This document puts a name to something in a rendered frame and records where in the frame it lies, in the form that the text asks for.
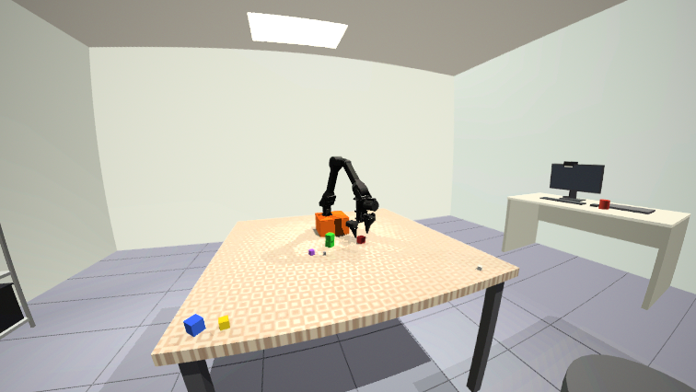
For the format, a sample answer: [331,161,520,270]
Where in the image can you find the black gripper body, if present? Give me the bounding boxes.
[345,209,366,228]

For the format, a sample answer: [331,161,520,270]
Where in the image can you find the small yellow block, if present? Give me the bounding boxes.
[218,316,230,330]

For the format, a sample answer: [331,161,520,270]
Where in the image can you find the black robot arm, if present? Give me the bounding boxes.
[319,156,379,225]

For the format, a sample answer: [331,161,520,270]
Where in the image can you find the blue block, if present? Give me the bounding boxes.
[183,314,206,337]

